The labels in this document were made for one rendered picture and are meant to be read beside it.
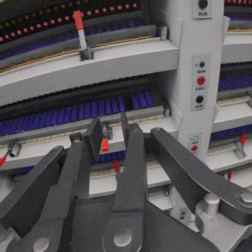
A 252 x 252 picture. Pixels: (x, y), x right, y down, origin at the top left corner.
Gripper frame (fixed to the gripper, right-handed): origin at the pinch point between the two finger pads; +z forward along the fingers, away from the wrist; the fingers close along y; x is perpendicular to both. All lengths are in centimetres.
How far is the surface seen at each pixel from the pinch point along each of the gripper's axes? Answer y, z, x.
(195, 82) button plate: 18.3, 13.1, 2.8
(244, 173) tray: 52, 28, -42
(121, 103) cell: 1.9, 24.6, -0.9
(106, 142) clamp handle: -2.8, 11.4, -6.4
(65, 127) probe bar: -13.9, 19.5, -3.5
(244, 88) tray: 40.1, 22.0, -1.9
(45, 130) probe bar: -19.7, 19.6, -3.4
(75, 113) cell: -11.9, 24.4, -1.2
